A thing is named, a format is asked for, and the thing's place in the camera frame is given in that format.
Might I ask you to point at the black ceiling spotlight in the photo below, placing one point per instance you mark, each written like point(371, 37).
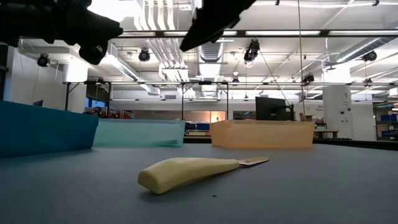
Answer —
point(144, 56)
point(43, 60)
point(252, 51)
point(369, 56)
point(308, 77)

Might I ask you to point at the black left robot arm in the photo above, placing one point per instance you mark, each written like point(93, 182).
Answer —
point(18, 21)

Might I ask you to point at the orange plastic bin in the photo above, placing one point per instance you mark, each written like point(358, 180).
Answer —
point(264, 135)

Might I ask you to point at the black monitor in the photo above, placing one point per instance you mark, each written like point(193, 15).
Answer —
point(270, 109)

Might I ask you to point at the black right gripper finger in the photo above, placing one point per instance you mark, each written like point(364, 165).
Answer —
point(202, 35)

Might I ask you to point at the black metal rack frame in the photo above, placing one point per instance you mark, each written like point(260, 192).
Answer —
point(66, 96)

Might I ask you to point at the dark blue plastic bin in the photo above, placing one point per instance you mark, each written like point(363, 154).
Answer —
point(46, 129)

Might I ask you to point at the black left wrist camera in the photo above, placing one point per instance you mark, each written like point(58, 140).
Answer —
point(92, 54)

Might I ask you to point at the wooden desk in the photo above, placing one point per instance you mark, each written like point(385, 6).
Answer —
point(323, 132)

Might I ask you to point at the silver ventilation duct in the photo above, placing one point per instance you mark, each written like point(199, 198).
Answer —
point(211, 51)

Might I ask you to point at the black overhead crossbar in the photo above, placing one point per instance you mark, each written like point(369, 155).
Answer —
point(325, 33)

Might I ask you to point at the teal plastic bin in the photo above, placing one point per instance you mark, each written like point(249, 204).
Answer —
point(140, 133)

